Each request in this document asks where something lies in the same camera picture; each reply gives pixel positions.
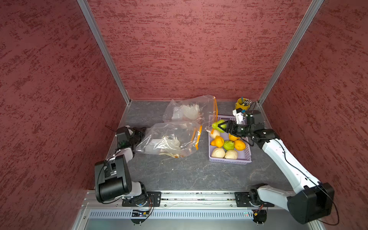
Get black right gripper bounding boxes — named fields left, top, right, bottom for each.
left=218, top=120, right=253, bottom=137

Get orange fruit from bag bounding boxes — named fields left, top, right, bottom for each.
left=228, top=134, right=240, bottom=141

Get green pear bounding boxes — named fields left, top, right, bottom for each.
left=223, top=140, right=235, bottom=151

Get beige pear top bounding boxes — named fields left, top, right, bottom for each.
left=206, top=129, right=220, bottom=139

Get beige pear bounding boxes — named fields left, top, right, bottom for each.
left=211, top=148, right=226, bottom=158
left=224, top=149, right=238, bottom=160
left=206, top=129, right=220, bottom=139

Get clear zip-top bag orange seal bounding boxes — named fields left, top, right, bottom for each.
left=163, top=95, right=218, bottom=130

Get clear bag with green fruit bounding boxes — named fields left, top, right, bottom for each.
left=135, top=121, right=202, bottom=158

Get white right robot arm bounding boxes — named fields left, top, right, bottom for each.
left=212, top=110, right=336, bottom=224

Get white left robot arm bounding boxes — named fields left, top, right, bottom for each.
left=94, top=126, right=149, bottom=206

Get yellow pen cup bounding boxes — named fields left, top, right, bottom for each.
left=235, top=97, right=252, bottom=111

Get pens in cup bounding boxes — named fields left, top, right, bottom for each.
left=240, top=97, right=252, bottom=106

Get lilac perforated plastic basket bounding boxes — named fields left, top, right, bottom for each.
left=209, top=129, right=252, bottom=165

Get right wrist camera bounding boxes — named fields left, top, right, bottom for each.
left=232, top=108, right=246, bottom=125

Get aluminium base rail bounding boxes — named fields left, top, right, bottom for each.
left=73, top=190, right=324, bottom=230

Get aluminium corner post left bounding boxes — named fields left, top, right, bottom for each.
left=77, top=0, right=131, bottom=105

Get aluminium corner post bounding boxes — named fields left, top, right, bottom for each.
left=258, top=0, right=324, bottom=106
left=77, top=0, right=131, bottom=105

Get aluminium corner post right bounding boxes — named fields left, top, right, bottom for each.
left=258, top=0, right=324, bottom=106

